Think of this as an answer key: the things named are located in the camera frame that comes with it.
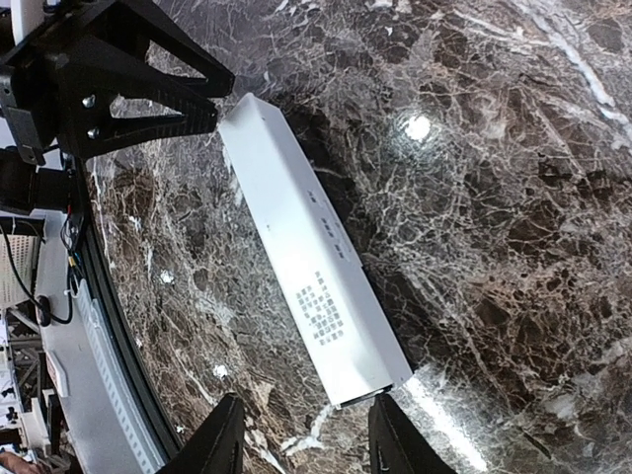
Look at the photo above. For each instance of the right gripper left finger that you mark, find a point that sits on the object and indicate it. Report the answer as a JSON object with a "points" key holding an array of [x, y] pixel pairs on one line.
{"points": [[217, 445]]}

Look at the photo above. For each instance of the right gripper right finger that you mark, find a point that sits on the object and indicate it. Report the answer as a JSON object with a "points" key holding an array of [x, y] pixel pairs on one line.
{"points": [[396, 446]]}

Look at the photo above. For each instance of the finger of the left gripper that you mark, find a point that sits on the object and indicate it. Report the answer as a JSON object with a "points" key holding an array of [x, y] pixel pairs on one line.
{"points": [[110, 104], [120, 35]]}

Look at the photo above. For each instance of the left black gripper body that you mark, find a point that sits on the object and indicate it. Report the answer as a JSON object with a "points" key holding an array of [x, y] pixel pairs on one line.
{"points": [[29, 81]]}

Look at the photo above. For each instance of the white remote control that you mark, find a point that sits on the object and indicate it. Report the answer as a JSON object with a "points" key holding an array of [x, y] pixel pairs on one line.
{"points": [[349, 339]]}

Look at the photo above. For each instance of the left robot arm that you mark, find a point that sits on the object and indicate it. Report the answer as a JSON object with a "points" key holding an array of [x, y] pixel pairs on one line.
{"points": [[26, 188]]}

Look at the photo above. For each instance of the black front rail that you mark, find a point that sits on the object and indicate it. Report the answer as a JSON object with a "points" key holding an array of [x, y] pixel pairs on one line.
{"points": [[96, 269]]}

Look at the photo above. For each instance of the white slotted cable duct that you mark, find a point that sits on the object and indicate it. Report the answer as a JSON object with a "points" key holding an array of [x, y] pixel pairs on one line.
{"points": [[136, 434]]}

